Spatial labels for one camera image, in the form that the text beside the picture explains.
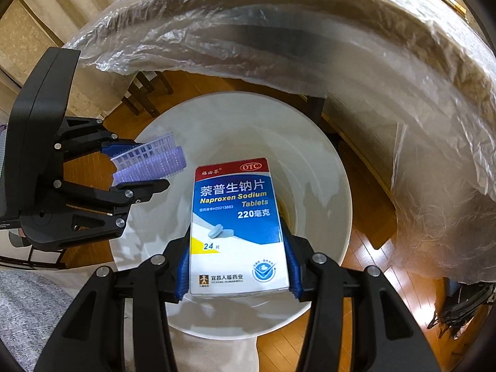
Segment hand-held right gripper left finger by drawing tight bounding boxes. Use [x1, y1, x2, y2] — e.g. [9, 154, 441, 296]
[33, 236, 191, 372]

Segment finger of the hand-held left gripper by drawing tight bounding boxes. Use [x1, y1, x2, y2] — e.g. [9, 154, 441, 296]
[54, 117, 134, 162]
[52, 178, 171, 241]

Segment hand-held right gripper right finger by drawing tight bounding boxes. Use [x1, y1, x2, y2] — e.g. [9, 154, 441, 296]
[280, 221, 442, 372]

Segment purple hair roller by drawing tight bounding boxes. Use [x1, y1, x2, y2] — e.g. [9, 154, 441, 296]
[110, 132, 187, 187]

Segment white and blue medicine box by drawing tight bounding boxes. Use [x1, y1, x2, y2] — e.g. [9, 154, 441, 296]
[189, 157, 291, 295]

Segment white round waste bin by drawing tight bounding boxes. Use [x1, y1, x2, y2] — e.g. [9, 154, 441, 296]
[108, 91, 353, 336]

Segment dark wooden chair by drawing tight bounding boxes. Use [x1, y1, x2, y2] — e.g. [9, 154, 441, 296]
[120, 70, 175, 117]

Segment grey knit cloth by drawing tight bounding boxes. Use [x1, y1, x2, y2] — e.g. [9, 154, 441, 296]
[0, 269, 130, 372]

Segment black backpack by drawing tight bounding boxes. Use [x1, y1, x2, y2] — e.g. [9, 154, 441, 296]
[428, 277, 496, 338]

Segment clear plastic table cover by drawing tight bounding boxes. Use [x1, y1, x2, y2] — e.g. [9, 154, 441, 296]
[64, 0, 496, 280]

